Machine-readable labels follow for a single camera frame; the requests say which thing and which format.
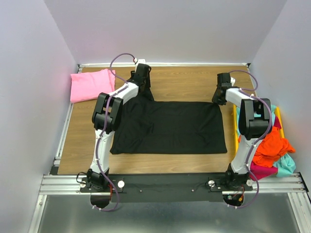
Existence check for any black t-shirt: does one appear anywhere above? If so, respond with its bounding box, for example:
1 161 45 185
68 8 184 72
110 89 227 154

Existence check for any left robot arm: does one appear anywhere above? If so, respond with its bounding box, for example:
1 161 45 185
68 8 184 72
86 59 151 192

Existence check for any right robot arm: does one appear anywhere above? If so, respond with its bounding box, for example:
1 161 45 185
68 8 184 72
208 73 272 191

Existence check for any folded pink t-shirt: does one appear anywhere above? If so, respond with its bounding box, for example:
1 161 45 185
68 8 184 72
70 68 115 103

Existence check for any yellow plastic bin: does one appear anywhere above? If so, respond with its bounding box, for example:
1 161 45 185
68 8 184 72
233 105 285 153

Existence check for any orange t-shirt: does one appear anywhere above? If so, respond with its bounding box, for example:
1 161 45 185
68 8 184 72
252 126 296 168

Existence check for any magenta t-shirt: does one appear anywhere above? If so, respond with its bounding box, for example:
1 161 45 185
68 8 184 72
249 116 283 181

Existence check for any teal t-shirt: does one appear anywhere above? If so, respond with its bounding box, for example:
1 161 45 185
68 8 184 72
237 105 296 178

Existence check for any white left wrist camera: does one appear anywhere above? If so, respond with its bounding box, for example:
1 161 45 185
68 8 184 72
133 58 146 65

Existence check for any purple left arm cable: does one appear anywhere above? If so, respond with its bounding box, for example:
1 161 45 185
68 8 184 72
94 52 137 175

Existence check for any black mounting base plate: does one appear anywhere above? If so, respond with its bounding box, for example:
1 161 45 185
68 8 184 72
76 172 253 209

